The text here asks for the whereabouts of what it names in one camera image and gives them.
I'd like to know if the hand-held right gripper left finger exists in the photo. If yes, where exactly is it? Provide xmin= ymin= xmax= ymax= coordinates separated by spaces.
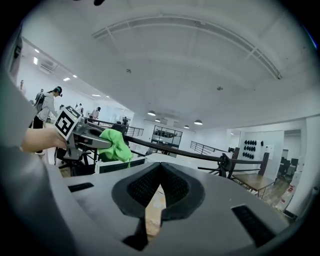
xmin=111 ymin=161 xmax=162 ymax=252

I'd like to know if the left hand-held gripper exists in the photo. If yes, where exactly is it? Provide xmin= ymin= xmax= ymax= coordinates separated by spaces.
xmin=54 ymin=105 xmax=113 ymax=159

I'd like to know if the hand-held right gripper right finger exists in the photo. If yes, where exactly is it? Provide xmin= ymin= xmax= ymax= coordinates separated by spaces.
xmin=159 ymin=161 xmax=206 ymax=221

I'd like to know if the green cloth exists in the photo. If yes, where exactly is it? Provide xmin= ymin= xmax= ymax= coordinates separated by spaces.
xmin=97 ymin=128 xmax=133 ymax=169

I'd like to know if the person's left forearm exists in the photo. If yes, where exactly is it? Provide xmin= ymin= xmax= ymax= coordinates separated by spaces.
xmin=20 ymin=126 xmax=68 ymax=154

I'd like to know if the black-framed monitor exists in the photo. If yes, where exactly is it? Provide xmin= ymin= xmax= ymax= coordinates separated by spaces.
xmin=98 ymin=157 xmax=147 ymax=175

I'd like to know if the metal stair railing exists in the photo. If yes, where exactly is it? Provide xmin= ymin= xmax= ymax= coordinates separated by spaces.
xmin=125 ymin=125 xmax=145 ymax=138
xmin=190 ymin=140 xmax=230 ymax=156

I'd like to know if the black hand wheel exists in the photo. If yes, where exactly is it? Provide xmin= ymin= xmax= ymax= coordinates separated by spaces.
xmin=216 ymin=152 xmax=235 ymax=179

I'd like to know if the black-framed glass partition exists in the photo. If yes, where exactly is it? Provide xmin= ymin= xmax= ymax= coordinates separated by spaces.
xmin=150 ymin=124 xmax=184 ymax=150

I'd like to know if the wooden table with metal legs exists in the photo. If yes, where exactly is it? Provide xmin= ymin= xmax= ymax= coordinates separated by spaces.
xmin=231 ymin=172 xmax=276 ymax=199

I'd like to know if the ceiling air conditioner unit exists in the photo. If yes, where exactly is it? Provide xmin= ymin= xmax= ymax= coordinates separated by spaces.
xmin=39 ymin=59 xmax=59 ymax=74

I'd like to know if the black office chair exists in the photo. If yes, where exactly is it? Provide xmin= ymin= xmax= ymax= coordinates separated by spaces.
xmin=279 ymin=155 xmax=300 ymax=179

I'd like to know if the curved white ceiling track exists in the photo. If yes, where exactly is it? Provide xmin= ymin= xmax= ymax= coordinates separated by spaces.
xmin=91 ymin=14 xmax=283 ymax=81

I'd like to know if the long dark wooden rail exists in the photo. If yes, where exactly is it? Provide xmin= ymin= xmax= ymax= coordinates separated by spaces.
xmin=87 ymin=118 xmax=270 ymax=176

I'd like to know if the group of black wall-hung items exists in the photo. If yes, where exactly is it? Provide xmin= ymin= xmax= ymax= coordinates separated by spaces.
xmin=243 ymin=139 xmax=265 ymax=160

